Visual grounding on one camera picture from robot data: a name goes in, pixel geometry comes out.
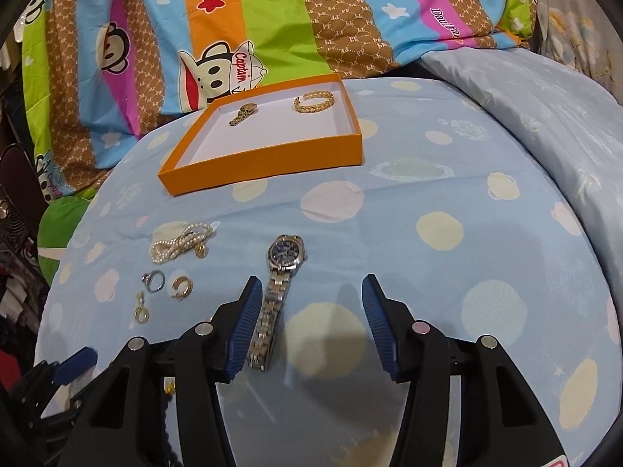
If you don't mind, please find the striped cartoon monkey blanket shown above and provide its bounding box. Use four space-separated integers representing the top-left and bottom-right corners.
19 0 542 205

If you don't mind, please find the small gold wristwatch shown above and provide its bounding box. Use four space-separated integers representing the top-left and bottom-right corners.
229 102 259 128

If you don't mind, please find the gold braided bangle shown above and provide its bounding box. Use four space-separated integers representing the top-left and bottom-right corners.
293 90 336 114

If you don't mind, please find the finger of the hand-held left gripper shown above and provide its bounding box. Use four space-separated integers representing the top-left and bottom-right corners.
24 394 87 430
12 347 98 406

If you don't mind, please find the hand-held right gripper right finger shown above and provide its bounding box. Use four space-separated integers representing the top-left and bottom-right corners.
361 274 568 467

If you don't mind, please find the green cushion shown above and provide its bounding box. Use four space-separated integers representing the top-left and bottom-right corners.
37 189 99 287

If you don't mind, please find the silver link-band wristwatch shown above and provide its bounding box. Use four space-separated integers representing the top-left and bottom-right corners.
247 234 309 372

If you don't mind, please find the silver ring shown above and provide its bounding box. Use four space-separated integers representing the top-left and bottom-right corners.
141 269 167 294

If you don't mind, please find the orange cardboard box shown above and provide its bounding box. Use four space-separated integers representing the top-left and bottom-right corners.
157 73 363 197

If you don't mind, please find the pile of clothes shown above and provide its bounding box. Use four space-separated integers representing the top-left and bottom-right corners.
0 253 52 368

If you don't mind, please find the pale blue quilt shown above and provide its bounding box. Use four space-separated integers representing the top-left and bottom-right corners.
419 49 623 312

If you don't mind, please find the grey floral cloth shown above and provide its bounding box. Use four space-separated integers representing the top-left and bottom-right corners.
534 0 620 94

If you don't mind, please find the pearl bracelet with gold charm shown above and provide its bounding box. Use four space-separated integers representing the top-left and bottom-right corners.
150 222 218 264

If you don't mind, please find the light blue dotted sheet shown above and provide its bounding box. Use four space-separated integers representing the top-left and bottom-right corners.
34 77 623 467

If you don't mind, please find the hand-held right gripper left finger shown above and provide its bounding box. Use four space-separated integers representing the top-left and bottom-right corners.
57 276 264 467

